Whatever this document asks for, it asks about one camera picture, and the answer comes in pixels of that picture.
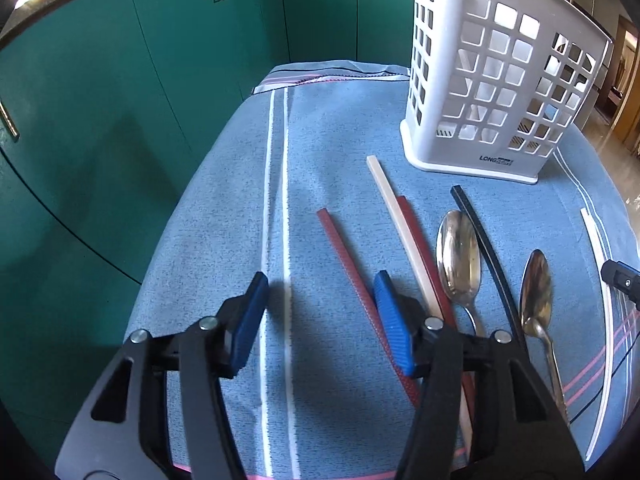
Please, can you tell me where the slim steel spoon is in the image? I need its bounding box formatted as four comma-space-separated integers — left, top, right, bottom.
519, 248, 572, 427

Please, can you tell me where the row of green cabinets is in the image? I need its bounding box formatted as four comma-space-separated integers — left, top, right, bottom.
0, 0, 416, 441

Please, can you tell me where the white chopstick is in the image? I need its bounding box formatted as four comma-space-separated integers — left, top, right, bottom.
580, 207, 616, 462

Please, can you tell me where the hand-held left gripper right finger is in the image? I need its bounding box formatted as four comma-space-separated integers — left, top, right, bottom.
372, 270, 586, 480

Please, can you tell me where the red chopstick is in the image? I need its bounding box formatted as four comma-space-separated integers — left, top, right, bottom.
396, 195, 477, 421
316, 207, 423, 409

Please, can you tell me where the large steel spoon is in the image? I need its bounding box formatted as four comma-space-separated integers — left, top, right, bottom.
436, 210, 487, 339

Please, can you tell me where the blue striped tablecloth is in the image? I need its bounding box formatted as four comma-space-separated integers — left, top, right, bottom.
120, 60, 636, 480

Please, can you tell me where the cream chopstick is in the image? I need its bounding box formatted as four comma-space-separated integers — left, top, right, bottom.
366, 155, 475, 461

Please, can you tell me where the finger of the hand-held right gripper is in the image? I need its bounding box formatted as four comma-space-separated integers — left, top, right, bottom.
601, 259, 640, 311

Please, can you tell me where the black chopstick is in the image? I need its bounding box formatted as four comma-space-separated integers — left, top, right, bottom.
450, 185, 528, 356

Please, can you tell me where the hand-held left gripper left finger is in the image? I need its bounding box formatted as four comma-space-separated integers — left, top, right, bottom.
55, 271, 271, 480

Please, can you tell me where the wooden door frame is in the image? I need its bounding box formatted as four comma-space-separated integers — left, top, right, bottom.
545, 0, 640, 151

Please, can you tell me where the white plastic utensil basket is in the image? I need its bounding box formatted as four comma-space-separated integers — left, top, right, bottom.
400, 0, 615, 184

